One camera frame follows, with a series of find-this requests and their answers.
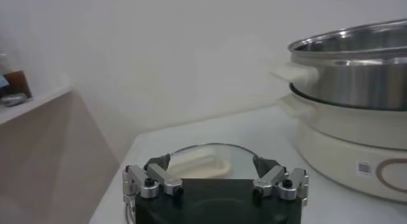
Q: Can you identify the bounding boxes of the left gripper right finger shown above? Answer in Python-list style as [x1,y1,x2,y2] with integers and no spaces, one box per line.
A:
[252,155,310,207]

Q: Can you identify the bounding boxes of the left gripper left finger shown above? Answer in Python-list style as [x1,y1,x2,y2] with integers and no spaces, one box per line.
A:
[122,153,184,207]

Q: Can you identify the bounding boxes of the grey round puck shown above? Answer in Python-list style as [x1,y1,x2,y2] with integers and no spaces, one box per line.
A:
[0,92,29,108]

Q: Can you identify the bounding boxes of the stainless steel steamer basket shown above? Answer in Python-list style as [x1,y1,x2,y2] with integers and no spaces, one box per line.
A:
[270,18,407,111]

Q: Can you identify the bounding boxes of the white side table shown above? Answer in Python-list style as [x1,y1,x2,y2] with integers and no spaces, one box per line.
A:
[0,85,120,224]

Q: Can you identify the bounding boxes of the plastic iced coffee cup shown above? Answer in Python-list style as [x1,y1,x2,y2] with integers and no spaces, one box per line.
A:
[0,52,33,99]

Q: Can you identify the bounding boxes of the glass lid with cream handle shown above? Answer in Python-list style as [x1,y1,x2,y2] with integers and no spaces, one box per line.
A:
[165,143,259,180]

